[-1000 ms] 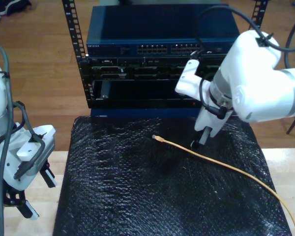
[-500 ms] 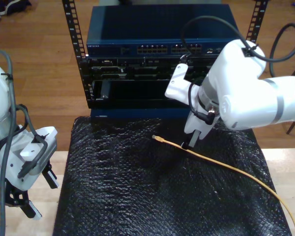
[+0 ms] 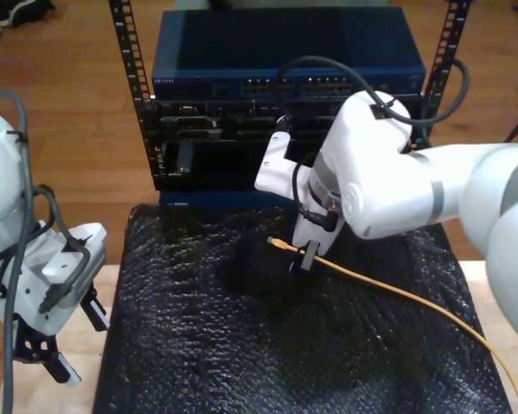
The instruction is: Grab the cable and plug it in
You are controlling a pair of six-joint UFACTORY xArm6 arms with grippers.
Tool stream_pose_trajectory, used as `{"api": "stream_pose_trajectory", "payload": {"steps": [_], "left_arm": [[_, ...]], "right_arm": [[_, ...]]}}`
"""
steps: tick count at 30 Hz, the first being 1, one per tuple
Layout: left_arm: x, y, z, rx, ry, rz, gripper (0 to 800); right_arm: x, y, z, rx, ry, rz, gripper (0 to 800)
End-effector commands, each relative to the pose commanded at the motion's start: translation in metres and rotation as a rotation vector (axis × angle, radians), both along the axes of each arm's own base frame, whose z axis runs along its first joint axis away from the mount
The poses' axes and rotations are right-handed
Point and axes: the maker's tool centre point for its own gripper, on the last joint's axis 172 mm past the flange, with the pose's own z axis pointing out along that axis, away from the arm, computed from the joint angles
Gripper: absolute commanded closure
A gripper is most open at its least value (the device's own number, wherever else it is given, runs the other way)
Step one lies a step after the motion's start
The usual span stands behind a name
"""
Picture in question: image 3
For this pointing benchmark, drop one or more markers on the black perforated rack post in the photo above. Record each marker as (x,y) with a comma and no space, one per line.
(129,47)
(449,39)

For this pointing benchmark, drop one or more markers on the black rack server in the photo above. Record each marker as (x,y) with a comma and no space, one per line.
(190,125)

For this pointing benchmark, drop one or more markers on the dark shoe white sole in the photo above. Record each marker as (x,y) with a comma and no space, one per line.
(21,10)

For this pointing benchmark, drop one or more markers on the black bubble mat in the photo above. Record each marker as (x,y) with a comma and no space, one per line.
(198,345)

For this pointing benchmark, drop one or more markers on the blue network switch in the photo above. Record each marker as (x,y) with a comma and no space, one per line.
(241,39)

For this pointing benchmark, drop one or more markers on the small dark object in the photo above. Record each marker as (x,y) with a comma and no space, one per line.
(224,3)

